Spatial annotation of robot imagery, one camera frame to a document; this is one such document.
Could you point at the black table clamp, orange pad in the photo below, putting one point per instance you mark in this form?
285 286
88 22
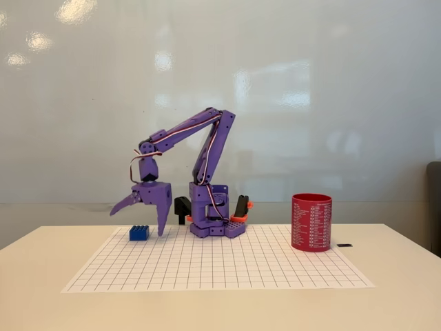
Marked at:
242 205
181 207

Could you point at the white grid paper sheet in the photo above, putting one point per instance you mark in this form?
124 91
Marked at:
213 265

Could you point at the blue toy brick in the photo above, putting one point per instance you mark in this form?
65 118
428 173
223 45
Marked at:
139 234

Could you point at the small flat black object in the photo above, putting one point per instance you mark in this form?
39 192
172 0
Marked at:
344 245

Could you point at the purple robot arm with base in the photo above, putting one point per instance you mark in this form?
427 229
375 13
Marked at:
215 151

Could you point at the red cup with white print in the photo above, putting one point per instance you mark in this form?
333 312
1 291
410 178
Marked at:
310 224

